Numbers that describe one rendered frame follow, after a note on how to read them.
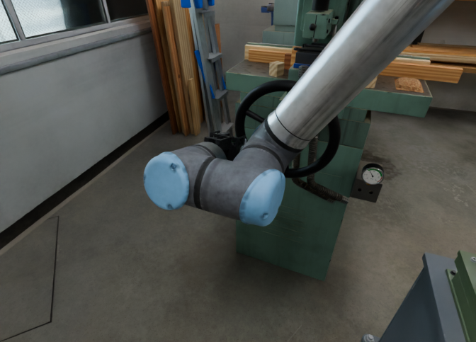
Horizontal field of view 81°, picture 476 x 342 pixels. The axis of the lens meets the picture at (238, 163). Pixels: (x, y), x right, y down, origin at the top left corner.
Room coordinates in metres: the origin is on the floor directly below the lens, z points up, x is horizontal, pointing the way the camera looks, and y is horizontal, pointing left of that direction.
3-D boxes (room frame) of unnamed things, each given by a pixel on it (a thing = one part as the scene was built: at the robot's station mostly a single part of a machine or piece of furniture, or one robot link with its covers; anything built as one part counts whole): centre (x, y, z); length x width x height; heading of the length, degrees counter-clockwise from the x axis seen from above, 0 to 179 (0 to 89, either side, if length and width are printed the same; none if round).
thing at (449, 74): (0.95, -0.35, 0.92); 0.66 x 0.02 x 0.04; 68
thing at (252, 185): (0.36, -0.01, 0.88); 0.12 x 0.12 x 0.09; 68
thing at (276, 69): (0.90, -0.12, 0.92); 0.03 x 0.03 x 0.04; 43
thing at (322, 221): (1.10, -0.30, 0.36); 0.58 x 0.45 x 0.71; 158
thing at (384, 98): (0.87, -0.26, 0.87); 0.61 x 0.30 x 0.06; 68
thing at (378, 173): (0.70, -0.42, 0.65); 0.06 x 0.04 x 0.08; 68
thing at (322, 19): (1.01, -0.26, 1.03); 0.14 x 0.07 x 0.09; 158
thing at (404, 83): (0.80, -0.49, 0.91); 0.10 x 0.07 x 0.02; 158
